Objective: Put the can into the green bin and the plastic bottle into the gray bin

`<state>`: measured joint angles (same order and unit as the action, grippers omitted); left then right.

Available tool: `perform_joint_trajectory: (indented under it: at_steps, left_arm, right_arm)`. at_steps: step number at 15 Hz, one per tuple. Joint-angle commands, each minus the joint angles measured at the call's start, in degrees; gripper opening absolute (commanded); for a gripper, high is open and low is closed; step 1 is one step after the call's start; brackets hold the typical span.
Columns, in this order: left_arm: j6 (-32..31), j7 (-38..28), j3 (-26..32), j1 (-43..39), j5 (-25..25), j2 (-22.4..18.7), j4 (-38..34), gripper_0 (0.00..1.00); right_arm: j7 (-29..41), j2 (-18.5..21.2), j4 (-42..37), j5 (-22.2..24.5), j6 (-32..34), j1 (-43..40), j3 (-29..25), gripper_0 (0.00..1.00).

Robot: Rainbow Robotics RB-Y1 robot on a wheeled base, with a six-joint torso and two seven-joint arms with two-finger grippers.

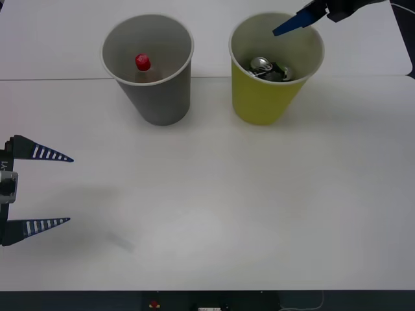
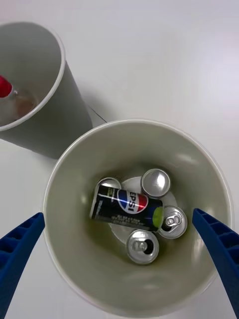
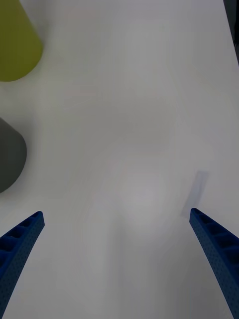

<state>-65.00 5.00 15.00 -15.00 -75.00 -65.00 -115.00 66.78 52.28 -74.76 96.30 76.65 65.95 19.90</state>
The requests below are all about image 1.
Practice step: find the black drink can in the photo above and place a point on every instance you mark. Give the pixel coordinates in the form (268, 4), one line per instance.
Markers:
(275, 69)

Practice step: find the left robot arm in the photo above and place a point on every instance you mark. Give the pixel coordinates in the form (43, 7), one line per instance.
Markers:
(8, 188)

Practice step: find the dark drink can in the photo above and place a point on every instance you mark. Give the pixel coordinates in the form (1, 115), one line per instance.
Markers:
(289, 74)

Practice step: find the yellow-green plastic waste bin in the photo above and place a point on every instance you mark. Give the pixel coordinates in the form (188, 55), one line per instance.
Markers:
(259, 100)

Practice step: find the red push button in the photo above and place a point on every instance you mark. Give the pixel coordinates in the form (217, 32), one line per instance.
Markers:
(154, 304)

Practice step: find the red-capped plastic bottle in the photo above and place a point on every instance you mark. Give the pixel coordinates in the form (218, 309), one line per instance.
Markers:
(142, 62)

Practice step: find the grey plastic waste bin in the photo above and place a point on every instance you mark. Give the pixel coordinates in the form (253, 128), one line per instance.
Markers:
(155, 100)

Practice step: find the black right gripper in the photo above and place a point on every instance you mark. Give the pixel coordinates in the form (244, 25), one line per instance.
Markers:
(343, 8)

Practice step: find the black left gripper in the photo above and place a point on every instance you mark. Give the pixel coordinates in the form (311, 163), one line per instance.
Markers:
(8, 162)

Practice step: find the silver drink can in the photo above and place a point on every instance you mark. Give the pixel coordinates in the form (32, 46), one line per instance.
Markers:
(260, 63)

